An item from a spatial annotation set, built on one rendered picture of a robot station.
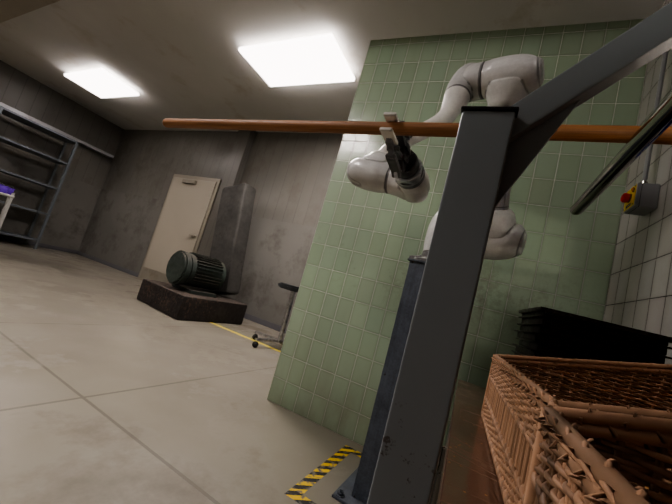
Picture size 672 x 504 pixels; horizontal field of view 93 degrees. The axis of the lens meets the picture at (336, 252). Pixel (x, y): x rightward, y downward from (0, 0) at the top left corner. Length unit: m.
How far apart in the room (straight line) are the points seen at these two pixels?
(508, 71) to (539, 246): 0.92
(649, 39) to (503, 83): 1.07
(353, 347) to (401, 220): 0.82
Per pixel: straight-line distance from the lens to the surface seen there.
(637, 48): 0.36
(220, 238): 4.97
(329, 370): 2.05
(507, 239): 1.39
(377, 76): 2.58
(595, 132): 0.79
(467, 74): 1.46
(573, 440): 0.26
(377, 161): 1.12
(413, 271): 1.42
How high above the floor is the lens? 0.78
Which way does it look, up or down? 7 degrees up
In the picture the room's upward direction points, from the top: 16 degrees clockwise
